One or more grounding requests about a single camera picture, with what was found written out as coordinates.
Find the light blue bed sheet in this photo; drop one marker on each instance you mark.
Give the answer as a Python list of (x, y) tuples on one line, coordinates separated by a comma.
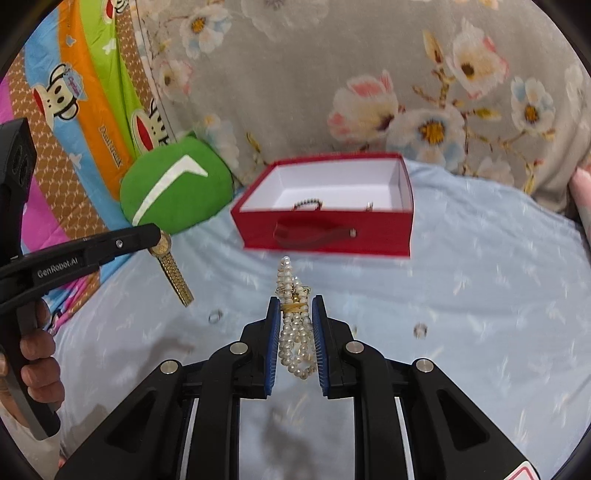
[(461, 286)]

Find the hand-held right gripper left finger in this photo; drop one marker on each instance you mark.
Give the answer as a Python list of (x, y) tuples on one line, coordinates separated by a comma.
[(273, 350)]

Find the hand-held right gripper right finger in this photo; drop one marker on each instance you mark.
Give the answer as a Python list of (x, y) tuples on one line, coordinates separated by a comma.
[(321, 350)]

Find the colourful cartoon monkey blanket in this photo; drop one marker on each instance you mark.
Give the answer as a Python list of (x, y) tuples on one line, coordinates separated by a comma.
[(83, 115)]

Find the person's left hand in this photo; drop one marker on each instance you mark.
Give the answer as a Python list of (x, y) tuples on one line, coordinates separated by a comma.
[(41, 378)]

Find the grey floral blanket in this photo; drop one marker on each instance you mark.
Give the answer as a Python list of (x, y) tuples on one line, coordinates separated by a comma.
[(323, 69)]

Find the green round cushion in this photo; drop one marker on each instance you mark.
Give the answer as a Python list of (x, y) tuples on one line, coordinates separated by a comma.
[(175, 184)]

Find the red cardboard box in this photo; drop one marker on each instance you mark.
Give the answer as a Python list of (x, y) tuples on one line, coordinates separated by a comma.
[(323, 230)]

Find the pink pillow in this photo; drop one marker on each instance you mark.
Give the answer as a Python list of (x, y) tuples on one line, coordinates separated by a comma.
[(581, 198)]

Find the gold wristwatch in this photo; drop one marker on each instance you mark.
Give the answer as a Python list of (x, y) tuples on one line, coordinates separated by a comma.
[(173, 272)]

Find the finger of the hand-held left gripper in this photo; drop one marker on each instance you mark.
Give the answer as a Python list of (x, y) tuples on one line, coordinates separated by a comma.
[(124, 241)]

